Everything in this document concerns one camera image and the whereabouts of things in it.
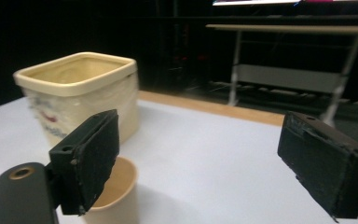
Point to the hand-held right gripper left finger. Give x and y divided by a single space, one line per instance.
87 161

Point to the monitor screen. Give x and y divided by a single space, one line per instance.
261 2

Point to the beige paper cup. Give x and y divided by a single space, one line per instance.
118 193

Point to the cream rectangular plastic tub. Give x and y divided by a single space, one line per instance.
84 99

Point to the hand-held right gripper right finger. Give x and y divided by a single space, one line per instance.
320 165

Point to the white-legged folding table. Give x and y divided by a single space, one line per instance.
292 62

